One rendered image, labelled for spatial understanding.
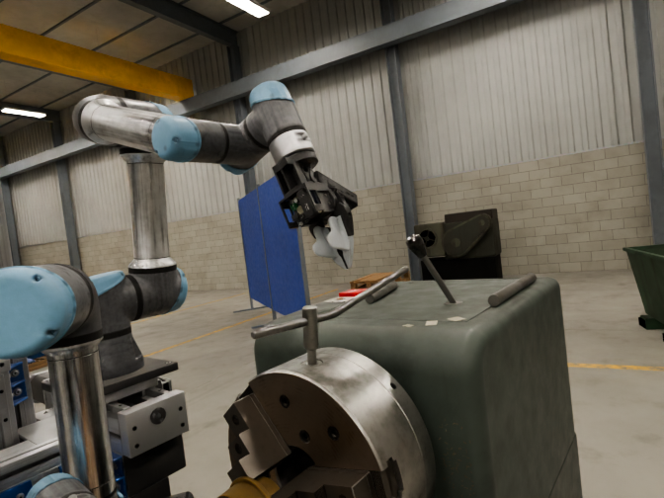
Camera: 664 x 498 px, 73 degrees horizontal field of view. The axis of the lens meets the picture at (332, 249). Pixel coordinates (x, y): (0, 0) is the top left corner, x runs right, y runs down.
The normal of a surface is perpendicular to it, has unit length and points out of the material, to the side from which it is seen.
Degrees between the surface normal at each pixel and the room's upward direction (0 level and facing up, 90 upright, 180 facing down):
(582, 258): 90
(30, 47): 90
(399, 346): 48
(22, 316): 89
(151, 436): 90
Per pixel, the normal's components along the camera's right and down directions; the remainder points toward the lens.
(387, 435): 0.64, -0.52
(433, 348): -0.54, -0.58
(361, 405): 0.46, -0.76
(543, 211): -0.51, 0.10
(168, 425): 0.77, -0.07
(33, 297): 0.34, -0.01
